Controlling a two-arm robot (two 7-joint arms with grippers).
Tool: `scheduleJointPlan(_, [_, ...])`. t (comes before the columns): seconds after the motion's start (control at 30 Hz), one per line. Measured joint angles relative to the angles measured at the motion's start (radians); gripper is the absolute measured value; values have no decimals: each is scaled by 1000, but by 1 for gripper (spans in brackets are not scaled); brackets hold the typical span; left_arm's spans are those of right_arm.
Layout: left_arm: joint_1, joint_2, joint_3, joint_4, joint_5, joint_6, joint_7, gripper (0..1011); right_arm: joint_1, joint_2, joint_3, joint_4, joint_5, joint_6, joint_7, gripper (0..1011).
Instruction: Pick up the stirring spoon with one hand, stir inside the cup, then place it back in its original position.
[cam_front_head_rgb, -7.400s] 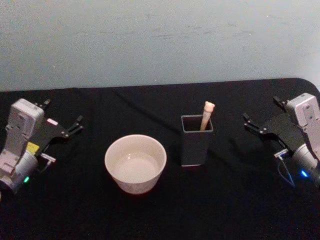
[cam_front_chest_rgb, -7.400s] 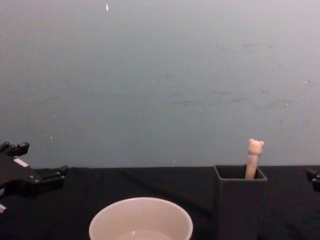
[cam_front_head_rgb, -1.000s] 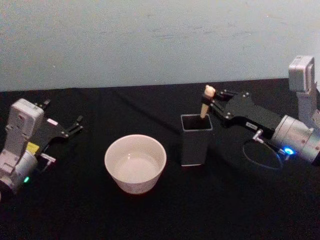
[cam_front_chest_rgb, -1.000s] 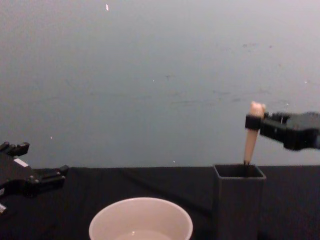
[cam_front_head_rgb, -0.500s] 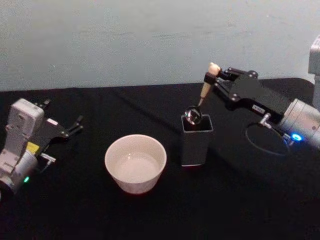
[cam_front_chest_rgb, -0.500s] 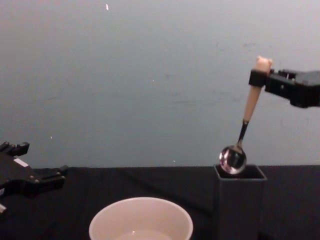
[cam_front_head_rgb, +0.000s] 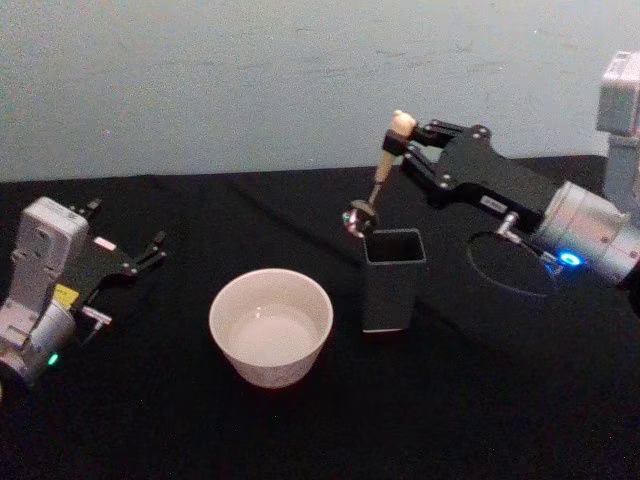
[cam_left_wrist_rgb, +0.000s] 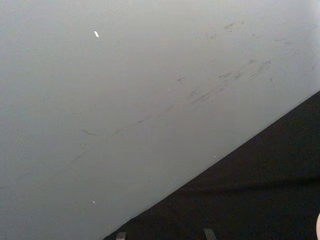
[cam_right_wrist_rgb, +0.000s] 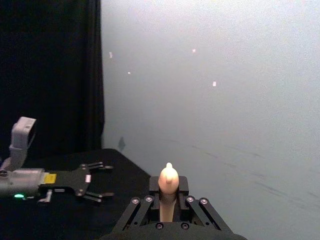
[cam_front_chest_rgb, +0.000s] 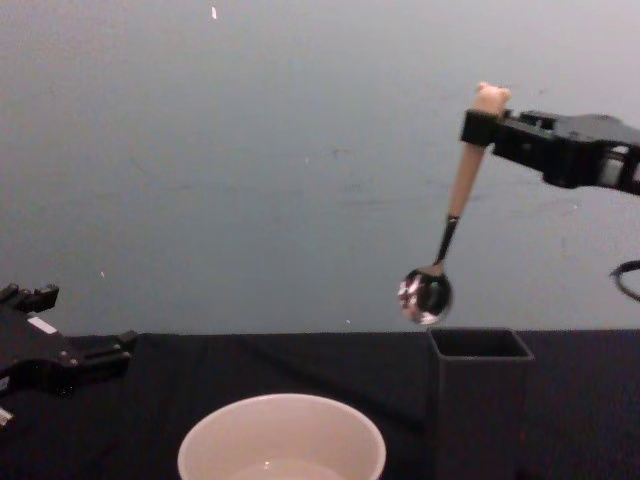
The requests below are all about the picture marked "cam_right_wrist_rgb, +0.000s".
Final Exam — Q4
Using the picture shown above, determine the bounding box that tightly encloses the small white plastic piece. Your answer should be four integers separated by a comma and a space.
158, 162, 180, 223

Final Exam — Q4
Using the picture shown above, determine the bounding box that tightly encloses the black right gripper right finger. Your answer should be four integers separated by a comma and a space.
174, 175, 224, 231

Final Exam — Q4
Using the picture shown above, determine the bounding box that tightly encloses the black curtain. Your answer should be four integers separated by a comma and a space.
0, 0, 105, 163

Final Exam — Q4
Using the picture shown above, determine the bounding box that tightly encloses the black table cloth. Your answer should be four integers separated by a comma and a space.
0, 148, 161, 240

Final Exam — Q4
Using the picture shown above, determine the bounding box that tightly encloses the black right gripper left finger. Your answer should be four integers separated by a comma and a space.
113, 176, 162, 231

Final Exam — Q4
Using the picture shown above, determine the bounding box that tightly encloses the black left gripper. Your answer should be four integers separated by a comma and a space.
37, 161, 115, 203

